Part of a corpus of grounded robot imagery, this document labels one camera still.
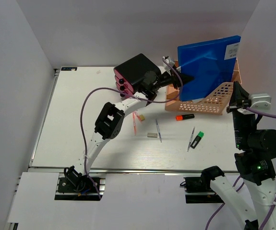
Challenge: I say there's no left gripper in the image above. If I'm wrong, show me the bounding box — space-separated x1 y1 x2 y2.
152 65 194 91

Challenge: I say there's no blue plastic folder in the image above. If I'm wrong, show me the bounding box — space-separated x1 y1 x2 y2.
178 35 241 101

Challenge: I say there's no black pink drawer organizer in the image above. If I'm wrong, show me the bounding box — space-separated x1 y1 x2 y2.
113 53 161 100

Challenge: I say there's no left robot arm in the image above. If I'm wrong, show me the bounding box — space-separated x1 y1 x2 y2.
64 65 194 192

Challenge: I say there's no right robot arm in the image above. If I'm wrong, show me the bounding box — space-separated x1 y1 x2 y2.
200 81 276 230

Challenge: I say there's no orange highlighter marker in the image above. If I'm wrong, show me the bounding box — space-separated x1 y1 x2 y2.
176 114 195 121

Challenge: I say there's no green highlighter marker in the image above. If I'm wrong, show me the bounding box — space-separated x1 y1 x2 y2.
191 131 204 149

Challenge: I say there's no dark clear pen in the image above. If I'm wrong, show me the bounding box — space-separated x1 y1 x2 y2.
187 126 195 152

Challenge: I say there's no long red pen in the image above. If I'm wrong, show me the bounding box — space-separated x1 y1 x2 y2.
132 112 137 136

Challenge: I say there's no blue clear pen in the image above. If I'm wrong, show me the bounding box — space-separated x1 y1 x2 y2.
155 119 162 143

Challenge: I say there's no white eraser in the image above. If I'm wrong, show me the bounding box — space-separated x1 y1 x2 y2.
147 132 158 138

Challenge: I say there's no black label sticker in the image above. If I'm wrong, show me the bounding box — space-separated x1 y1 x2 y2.
60 67 77 71

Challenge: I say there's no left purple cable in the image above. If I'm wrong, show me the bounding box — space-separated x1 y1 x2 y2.
80 58 184 199

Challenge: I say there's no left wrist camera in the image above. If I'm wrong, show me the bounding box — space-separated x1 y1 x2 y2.
162 56 176 72

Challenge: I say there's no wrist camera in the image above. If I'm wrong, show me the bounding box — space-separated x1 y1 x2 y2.
248 93 272 112
162 56 176 72

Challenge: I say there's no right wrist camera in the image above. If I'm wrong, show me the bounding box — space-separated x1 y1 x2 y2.
248 93 272 112

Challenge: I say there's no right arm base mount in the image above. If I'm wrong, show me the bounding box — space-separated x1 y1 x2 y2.
180 177 223 204

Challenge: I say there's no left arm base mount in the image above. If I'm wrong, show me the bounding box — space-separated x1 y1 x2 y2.
54 166 104 201

